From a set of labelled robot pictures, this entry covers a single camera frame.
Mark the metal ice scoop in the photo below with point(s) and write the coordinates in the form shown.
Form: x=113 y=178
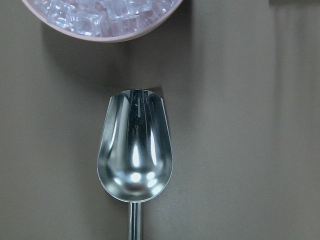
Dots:
x=135 y=162

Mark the pink bowl of ice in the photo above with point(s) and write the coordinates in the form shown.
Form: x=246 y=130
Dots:
x=106 y=21

